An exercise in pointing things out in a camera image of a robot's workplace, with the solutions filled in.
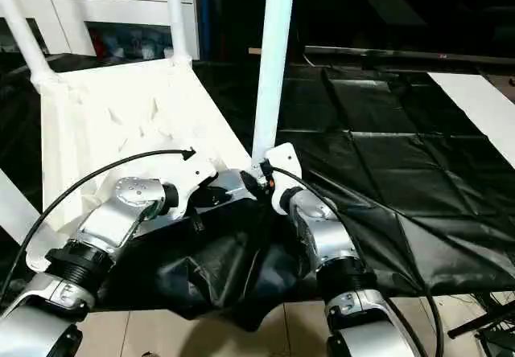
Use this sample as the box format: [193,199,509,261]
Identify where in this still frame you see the white plastic table top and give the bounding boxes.
[24,55,270,273]

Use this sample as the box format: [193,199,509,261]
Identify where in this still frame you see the black plastic mat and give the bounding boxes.
[0,51,515,334]

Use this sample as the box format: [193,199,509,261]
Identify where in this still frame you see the black bar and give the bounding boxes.
[304,45,515,65]

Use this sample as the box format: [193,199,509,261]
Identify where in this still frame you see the white cabinet with glass doors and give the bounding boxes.
[0,0,200,62]

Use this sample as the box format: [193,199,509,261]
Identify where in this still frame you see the black stand foot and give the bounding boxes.
[447,293,515,354]

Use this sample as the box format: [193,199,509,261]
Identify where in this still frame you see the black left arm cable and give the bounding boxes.
[0,148,197,310]

